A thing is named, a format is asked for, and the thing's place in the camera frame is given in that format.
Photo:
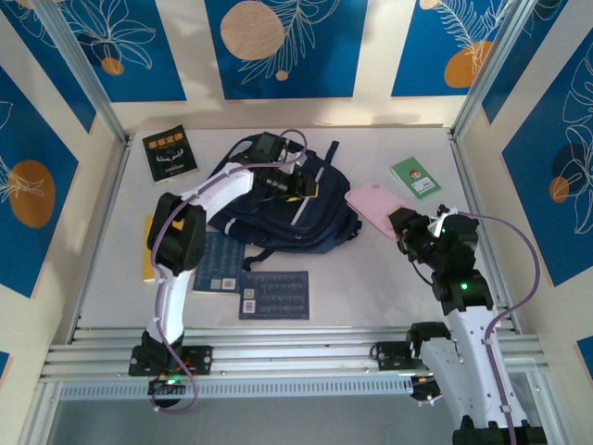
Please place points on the pink pencil case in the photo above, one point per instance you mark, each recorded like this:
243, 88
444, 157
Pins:
375, 204

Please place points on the navy blue backpack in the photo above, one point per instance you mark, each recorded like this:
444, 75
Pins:
324, 218

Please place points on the small green book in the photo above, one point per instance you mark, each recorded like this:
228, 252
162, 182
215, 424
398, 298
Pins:
417, 178

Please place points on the blue book side-by-side codes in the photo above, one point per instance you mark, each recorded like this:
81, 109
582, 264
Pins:
220, 259

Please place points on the black book yellow title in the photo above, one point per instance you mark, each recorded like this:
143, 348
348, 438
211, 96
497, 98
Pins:
169, 155

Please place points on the worn blue book codes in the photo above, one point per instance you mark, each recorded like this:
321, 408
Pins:
278, 296

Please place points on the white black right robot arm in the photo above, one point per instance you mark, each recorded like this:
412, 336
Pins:
468, 361

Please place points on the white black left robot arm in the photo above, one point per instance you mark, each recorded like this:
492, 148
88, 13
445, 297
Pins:
227, 183

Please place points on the black controller board green light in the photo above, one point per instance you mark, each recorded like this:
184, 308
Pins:
169, 387
426, 389

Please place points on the aluminium side rail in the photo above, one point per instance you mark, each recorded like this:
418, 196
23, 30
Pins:
472, 194
105, 222

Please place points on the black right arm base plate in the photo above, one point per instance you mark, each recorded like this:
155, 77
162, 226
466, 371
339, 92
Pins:
389, 354

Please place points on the aluminium cross rail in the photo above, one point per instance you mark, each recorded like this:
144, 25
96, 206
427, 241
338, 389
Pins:
287, 357

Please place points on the aluminium frame post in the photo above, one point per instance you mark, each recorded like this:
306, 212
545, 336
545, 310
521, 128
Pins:
495, 65
83, 69

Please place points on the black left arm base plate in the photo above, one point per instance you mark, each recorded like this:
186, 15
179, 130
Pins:
199, 359

